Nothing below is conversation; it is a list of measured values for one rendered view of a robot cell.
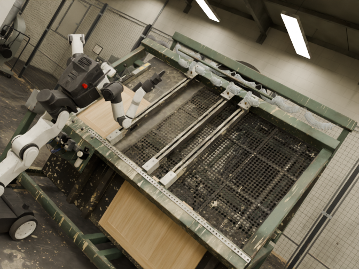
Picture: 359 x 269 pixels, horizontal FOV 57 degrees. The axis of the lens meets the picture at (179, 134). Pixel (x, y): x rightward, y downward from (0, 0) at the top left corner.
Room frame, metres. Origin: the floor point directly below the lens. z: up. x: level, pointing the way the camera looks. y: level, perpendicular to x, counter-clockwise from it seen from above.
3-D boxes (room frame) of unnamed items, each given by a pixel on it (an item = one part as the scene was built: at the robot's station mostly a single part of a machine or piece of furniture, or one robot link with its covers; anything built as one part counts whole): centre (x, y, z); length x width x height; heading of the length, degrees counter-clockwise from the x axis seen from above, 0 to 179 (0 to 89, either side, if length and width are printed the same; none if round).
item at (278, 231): (2.98, -0.89, 1.38); 0.70 x 0.15 x 0.85; 63
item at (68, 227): (3.13, -0.12, 0.41); 2.20 x 1.38 x 0.83; 63
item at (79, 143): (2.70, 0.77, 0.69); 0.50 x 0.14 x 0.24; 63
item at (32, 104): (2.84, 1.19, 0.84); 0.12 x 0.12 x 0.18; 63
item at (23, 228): (2.34, 0.60, 0.10); 0.20 x 0.05 x 0.20; 153
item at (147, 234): (2.56, -0.22, 0.53); 0.90 x 0.02 x 0.55; 63
